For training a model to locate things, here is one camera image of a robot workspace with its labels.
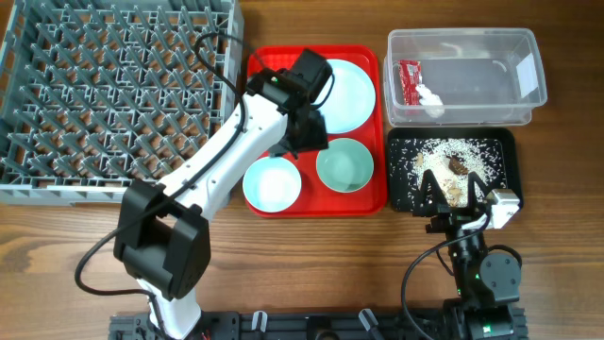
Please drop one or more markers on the black waste tray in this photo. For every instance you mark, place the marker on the black waste tray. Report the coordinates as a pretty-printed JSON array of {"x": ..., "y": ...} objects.
[{"x": 497, "y": 133}]

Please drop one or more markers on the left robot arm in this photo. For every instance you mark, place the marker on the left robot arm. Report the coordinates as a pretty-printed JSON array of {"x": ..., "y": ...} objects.
[{"x": 164, "y": 229}]

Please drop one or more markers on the clear plastic bin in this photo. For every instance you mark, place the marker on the clear plastic bin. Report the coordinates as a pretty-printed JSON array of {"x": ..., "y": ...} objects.
[{"x": 491, "y": 76}]

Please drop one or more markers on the mint green bowl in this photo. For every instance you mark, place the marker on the mint green bowl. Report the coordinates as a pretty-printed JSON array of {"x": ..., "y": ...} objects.
[{"x": 346, "y": 166}]

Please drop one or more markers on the red snack wrapper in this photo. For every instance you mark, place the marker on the red snack wrapper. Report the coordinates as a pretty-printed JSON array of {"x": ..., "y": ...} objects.
[{"x": 410, "y": 77}]

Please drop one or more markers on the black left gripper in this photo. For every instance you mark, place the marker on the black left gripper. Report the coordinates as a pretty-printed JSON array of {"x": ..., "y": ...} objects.
[{"x": 319, "y": 142}]

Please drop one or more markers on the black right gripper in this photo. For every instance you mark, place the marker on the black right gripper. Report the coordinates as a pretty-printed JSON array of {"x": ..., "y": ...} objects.
[{"x": 452, "y": 217}]

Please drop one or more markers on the brown food scraps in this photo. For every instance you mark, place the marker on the brown food scraps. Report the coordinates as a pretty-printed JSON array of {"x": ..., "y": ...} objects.
[{"x": 450, "y": 172}]

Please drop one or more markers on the light blue plate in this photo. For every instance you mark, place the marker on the light blue plate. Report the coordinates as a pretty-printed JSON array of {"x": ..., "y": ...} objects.
[{"x": 348, "y": 100}]

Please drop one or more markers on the white tissue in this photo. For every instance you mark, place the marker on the white tissue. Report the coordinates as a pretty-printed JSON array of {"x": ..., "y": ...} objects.
[{"x": 430, "y": 99}]

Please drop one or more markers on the light blue bowl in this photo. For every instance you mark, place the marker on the light blue bowl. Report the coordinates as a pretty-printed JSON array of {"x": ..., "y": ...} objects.
[{"x": 272, "y": 185}]

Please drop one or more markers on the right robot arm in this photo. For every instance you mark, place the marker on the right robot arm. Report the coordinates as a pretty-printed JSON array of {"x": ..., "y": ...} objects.
[{"x": 487, "y": 277}]

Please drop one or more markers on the white rice pile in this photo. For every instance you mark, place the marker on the white rice pile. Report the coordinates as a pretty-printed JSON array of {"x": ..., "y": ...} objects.
[{"x": 483, "y": 156}]

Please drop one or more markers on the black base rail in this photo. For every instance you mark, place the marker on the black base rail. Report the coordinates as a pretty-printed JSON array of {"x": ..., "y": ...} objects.
[{"x": 438, "y": 324}]

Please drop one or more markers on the grey dishwasher rack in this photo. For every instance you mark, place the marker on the grey dishwasher rack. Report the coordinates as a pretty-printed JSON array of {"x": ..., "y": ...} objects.
[{"x": 96, "y": 94}]

